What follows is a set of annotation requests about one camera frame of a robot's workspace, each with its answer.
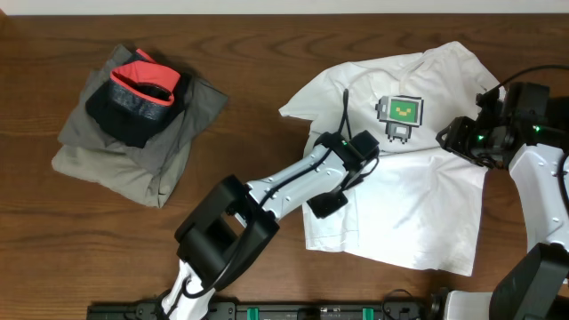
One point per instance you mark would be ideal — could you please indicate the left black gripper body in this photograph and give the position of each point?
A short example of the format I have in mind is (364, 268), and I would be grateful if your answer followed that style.
(329, 205)

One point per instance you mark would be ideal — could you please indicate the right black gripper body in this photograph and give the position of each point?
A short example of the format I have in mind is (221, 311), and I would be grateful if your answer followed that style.
(466, 141)

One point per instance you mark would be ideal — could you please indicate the white t-shirt with robot print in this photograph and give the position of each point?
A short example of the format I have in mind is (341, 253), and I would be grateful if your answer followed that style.
(420, 206)

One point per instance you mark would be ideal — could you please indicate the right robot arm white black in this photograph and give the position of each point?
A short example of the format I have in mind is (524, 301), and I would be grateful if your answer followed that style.
(525, 133)

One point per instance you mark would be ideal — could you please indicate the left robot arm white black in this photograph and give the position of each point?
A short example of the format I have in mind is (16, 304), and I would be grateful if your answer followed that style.
(234, 223)

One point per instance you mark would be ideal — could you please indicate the black garment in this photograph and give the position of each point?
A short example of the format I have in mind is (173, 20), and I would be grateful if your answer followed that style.
(557, 114)

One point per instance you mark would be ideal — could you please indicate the folded black red shorts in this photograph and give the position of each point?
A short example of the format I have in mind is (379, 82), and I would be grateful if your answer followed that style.
(140, 99)

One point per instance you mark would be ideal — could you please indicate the folded grey olive garment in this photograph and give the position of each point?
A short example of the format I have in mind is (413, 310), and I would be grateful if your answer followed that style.
(144, 175)

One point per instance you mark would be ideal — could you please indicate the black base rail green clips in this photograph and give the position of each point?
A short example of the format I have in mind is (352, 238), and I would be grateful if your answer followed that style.
(399, 308)

